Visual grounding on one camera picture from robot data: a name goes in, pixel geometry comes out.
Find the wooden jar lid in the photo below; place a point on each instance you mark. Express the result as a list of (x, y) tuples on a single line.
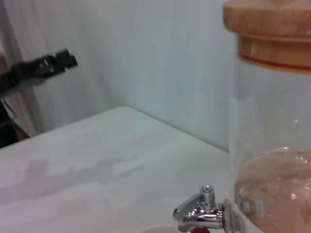
[(267, 29)]

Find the glass water dispenser jar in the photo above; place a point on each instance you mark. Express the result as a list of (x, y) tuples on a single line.
[(272, 145)]

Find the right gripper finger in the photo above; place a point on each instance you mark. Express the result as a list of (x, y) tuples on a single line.
[(36, 69)]

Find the dark background furniture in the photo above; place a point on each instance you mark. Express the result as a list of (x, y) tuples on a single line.
[(7, 131)]

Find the chrome faucet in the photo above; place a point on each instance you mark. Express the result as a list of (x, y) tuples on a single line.
[(201, 214)]

